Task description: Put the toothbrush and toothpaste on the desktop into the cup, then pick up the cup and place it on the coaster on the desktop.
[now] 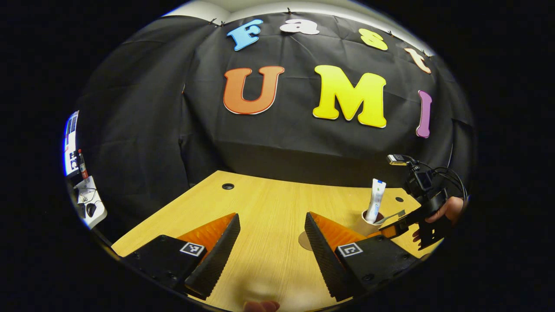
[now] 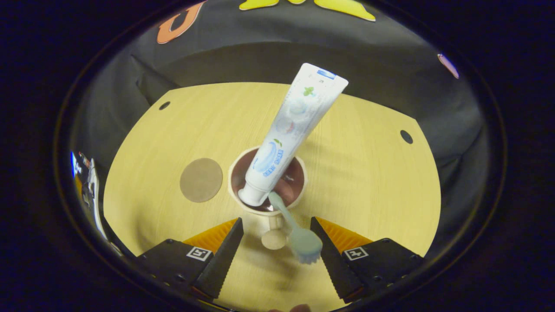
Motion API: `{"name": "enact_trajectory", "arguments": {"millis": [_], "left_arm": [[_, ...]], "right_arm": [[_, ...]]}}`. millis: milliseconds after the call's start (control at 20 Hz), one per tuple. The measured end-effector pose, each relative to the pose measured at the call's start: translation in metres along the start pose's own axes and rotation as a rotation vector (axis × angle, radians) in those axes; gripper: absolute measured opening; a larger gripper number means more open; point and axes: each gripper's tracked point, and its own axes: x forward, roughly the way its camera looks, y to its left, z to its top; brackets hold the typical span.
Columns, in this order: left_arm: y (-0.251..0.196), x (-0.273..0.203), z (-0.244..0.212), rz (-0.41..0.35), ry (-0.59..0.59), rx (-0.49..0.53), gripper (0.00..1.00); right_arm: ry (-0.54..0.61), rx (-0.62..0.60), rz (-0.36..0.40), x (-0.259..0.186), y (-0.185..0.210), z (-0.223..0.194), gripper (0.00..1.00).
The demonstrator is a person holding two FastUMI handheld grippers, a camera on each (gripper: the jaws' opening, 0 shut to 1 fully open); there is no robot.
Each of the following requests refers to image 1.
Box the beige cup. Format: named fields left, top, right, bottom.
left=350, top=210, right=386, bottom=238

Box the wooden desktop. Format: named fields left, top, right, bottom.
left=111, top=170, right=438, bottom=312

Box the black backdrop cloth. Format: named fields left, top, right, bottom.
left=72, top=12, right=475, bottom=260

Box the white side table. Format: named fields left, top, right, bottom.
left=72, top=175, right=108, bottom=230

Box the row of black clips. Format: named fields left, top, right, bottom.
left=208, top=6, right=434, bottom=57

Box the computer monitor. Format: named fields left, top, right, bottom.
left=63, top=110, right=81, bottom=177

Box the black cable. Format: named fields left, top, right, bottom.
left=414, top=161, right=469, bottom=206

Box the small red bottle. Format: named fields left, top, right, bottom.
left=77, top=149, right=89, bottom=180

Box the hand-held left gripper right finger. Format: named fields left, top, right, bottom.
left=304, top=211, right=424, bottom=302

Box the brown round coaster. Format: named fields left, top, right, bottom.
left=298, top=231, right=315, bottom=252

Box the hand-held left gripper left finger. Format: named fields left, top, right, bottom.
left=123, top=212, right=242, bottom=300

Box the white toothpaste tube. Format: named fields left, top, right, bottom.
left=364, top=179, right=387, bottom=224

